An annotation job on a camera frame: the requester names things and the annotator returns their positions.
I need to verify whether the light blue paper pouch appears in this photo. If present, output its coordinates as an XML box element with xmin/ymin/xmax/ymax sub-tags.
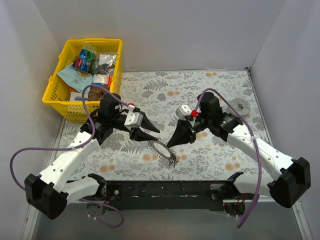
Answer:
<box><xmin>57</xmin><ymin>64</ymin><xmax>93</xmax><ymax>92</ymax></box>

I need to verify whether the silver foil bag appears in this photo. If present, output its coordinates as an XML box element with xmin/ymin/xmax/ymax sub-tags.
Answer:
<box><xmin>95</xmin><ymin>53</ymin><xmax>117</xmax><ymax>76</ymax></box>

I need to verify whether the purple cable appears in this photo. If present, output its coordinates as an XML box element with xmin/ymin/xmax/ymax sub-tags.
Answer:
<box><xmin>194</xmin><ymin>88</ymin><xmax>263</xmax><ymax>229</ymax></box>
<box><xmin>9</xmin><ymin>84</ymin><xmax>136</xmax><ymax>228</ymax></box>

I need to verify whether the floral table mat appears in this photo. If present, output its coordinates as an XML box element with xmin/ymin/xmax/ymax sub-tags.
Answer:
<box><xmin>70</xmin><ymin>70</ymin><xmax>268</xmax><ymax>181</ymax></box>

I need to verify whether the metal disc keyring holder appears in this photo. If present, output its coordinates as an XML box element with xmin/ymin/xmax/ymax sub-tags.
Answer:
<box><xmin>147</xmin><ymin>138</ymin><xmax>179</xmax><ymax>167</ymax></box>

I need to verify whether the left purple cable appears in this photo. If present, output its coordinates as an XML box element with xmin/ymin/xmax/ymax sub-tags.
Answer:
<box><xmin>9</xmin><ymin>84</ymin><xmax>136</xmax><ymax>228</ymax></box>

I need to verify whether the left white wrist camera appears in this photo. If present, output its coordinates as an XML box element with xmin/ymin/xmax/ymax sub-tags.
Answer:
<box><xmin>124</xmin><ymin>112</ymin><xmax>143</xmax><ymax>131</ymax></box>

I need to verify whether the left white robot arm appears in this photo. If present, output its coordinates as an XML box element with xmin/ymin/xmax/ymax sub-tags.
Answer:
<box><xmin>24</xmin><ymin>93</ymin><xmax>159</xmax><ymax>220</ymax></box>

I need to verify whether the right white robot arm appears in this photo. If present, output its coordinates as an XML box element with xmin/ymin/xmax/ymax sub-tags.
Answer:
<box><xmin>167</xmin><ymin>92</ymin><xmax>311</xmax><ymax>208</ymax></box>

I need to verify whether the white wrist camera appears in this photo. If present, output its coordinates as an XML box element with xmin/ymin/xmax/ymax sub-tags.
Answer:
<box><xmin>175</xmin><ymin>104</ymin><xmax>199</xmax><ymax>122</ymax></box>
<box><xmin>124</xmin><ymin>112</ymin><xmax>143</xmax><ymax>131</ymax></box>

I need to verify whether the green snack packet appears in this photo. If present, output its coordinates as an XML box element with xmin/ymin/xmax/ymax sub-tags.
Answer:
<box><xmin>80</xmin><ymin>42</ymin><xmax>97</xmax><ymax>61</ymax></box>

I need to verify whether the yellow plastic basket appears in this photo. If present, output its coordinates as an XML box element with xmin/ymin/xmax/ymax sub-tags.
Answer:
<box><xmin>42</xmin><ymin>38</ymin><xmax>123</xmax><ymax>123</ymax></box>

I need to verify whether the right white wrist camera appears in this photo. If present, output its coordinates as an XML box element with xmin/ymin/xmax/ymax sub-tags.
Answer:
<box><xmin>175</xmin><ymin>104</ymin><xmax>199</xmax><ymax>122</ymax></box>

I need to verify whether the white blue box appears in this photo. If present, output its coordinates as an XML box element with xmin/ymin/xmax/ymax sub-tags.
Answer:
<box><xmin>69</xmin><ymin>91</ymin><xmax>89</xmax><ymax>102</ymax></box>

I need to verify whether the red blue snack pack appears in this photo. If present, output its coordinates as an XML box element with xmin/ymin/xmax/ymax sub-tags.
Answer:
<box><xmin>74</xmin><ymin>56</ymin><xmax>92</xmax><ymax>74</ymax></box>

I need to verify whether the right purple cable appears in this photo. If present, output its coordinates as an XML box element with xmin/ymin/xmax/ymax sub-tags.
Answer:
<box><xmin>194</xmin><ymin>88</ymin><xmax>263</xmax><ymax>229</ymax></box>

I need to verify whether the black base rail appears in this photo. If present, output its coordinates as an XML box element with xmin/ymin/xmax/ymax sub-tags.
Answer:
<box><xmin>77</xmin><ymin>178</ymin><xmax>258</xmax><ymax>212</ymax></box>

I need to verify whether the grey paper wrapped roll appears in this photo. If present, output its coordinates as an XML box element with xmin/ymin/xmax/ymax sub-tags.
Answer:
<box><xmin>229</xmin><ymin>98</ymin><xmax>251</xmax><ymax>119</ymax></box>

